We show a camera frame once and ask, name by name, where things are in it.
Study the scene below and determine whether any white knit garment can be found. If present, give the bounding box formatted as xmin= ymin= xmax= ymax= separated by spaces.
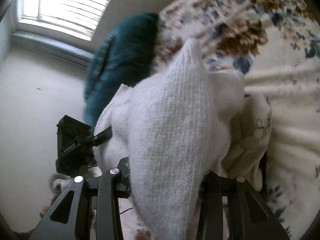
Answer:
xmin=94 ymin=38 xmax=244 ymax=239

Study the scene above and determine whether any cream embroidered cloth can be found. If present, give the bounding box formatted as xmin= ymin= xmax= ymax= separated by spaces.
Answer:
xmin=222 ymin=93 xmax=272 ymax=192

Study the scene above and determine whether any teal plush pillow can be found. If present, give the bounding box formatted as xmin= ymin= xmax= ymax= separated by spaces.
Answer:
xmin=84 ymin=12 xmax=159 ymax=128

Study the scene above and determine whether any window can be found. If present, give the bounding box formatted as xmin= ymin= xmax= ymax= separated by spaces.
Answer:
xmin=8 ymin=0 xmax=111 ymax=53

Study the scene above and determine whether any floral bed blanket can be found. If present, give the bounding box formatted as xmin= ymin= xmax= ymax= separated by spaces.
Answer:
xmin=120 ymin=0 xmax=320 ymax=240

